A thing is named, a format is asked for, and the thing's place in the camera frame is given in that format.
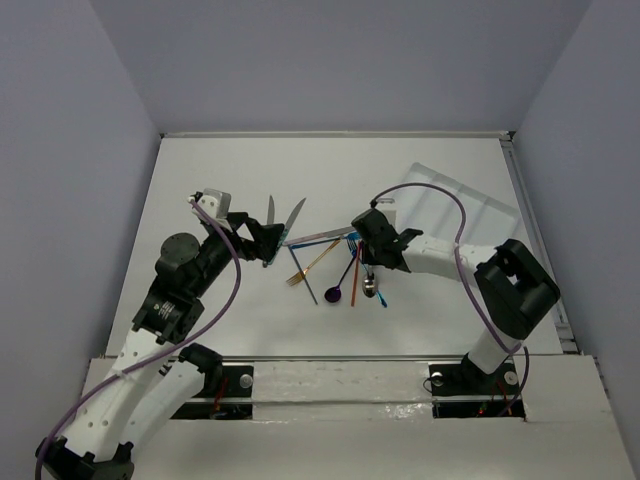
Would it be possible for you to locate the orange chopstick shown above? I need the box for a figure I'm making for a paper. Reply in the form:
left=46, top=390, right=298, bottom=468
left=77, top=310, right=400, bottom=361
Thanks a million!
left=350, top=241, right=362, bottom=308

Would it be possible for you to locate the silver spoon pink handle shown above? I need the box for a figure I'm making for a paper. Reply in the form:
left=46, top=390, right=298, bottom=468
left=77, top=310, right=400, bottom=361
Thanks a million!
left=362, top=265, right=378, bottom=298

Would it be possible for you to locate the purple spoon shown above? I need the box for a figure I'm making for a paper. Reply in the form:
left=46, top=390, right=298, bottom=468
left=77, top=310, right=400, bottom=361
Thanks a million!
left=324, top=241, right=359, bottom=304

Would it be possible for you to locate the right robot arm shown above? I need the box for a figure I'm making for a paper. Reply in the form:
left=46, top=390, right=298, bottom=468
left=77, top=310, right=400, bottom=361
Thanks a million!
left=352, top=208, right=561, bottom=392

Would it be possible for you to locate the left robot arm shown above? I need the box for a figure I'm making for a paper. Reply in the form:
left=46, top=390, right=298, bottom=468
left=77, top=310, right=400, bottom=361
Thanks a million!
left=34, top=207, right=288, bottom=479

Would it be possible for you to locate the blue fork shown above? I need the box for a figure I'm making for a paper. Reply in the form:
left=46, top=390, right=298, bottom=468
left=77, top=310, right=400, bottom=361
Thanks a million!
left=346, top=232, right=388, bottom=308

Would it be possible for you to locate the blue chopstick diagonal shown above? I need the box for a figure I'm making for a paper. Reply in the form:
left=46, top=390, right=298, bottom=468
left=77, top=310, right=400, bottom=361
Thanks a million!
left=288, top=246, right=318, bottom=306

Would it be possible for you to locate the blue chopstick horizontal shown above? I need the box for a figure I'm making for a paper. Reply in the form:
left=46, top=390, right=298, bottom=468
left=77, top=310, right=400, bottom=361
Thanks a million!
left=288, top=237, right=343, bottom=249

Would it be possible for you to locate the gold fork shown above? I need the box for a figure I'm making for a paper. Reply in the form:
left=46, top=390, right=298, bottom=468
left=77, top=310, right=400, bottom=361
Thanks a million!
left=286, top=241, right=341, bottom=286

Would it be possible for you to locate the white divided utensil tray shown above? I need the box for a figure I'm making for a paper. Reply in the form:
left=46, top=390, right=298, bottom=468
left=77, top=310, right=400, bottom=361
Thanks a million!
left=390, top=163, right=521, bottom=246

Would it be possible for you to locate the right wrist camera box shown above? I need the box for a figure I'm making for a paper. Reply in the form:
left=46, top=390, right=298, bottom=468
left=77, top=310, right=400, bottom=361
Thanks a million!
left=370, top=197, right=397, bottom=226

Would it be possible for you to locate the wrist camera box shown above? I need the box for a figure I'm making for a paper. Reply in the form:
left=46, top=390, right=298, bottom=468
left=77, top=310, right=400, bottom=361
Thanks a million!
left=370, top=197, right=397, bottom=226
left=188, top=188, right=232, bottom=223

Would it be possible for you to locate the silver knife teal handle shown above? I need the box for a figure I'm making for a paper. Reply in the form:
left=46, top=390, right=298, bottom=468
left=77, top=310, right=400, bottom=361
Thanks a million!
left=279, top=198, right=306, bottom=249

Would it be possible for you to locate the silver knife dark handle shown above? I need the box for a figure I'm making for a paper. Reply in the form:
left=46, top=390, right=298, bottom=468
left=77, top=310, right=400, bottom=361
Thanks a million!
left=266, top=195, right=275, bottom=224

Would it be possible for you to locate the silver knife pink handle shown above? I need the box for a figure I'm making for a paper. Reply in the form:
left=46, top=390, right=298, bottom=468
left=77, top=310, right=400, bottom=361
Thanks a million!
left=283, top=226, right=354, bottom=246

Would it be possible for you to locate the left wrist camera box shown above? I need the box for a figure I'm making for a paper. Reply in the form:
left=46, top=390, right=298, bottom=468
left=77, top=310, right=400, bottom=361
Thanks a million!
left=188, top=188, right=232, bottom=223

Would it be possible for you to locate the aluminium frame rail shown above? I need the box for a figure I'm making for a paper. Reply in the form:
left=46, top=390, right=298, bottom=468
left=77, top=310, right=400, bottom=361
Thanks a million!
left=160, top=130, right=512, bottom=142

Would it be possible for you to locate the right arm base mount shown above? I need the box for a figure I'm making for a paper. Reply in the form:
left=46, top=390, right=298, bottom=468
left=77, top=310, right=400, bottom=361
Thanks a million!
left=423, top=362, right=526, bottom=419

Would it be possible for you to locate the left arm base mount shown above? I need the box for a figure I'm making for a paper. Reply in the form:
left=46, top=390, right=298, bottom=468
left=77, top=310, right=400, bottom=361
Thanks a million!
left=171, top=363, right=254, bottom=421

